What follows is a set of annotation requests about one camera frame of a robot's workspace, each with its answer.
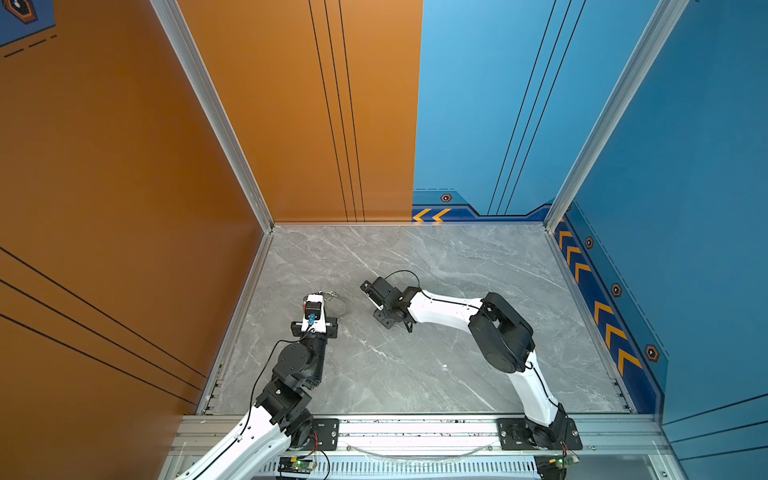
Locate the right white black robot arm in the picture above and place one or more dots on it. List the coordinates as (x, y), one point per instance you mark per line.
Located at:
(502, 335)

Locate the right small circuit board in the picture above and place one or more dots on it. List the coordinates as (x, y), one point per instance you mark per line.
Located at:
(565, 459)

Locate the white vented grille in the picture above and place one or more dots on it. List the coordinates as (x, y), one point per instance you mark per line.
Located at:
(359, 467)

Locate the aluminium front rail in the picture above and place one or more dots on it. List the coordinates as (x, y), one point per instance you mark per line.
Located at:
(435, 435)

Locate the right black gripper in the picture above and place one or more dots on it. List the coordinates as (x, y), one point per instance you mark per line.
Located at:
(384, 322)

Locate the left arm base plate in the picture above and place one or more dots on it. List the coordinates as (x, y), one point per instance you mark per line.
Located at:
(322, 433)

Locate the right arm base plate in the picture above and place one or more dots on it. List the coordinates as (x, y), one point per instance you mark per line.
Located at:
(520, 434)

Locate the metal keyring with chain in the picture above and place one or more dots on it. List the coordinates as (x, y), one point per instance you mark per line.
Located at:
(336, 305)

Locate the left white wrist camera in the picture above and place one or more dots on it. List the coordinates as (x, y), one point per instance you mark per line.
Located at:
(313, 309)

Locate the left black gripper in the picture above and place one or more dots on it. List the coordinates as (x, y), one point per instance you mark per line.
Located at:
(329, 332)

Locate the green circuit board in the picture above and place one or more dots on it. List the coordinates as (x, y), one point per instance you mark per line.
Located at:
(295, 467)

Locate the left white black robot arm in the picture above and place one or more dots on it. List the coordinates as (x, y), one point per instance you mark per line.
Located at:
(278, 420)

